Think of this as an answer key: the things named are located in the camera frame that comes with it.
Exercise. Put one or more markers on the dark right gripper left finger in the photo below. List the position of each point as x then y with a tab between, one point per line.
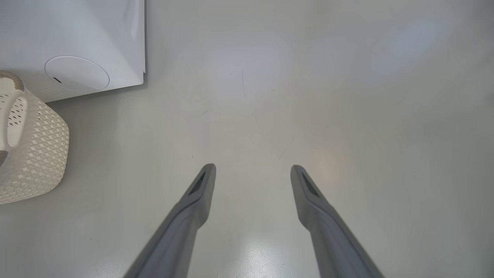
181	231

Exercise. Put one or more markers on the cream perforated laundry basket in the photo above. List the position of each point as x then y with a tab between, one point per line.
42	154

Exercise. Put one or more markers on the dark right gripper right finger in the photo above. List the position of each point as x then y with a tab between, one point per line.
332	239

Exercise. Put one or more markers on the round white filter cover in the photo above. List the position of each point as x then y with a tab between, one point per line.
77	73

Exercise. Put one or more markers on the white front-load washing machine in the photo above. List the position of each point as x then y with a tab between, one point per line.
77	31

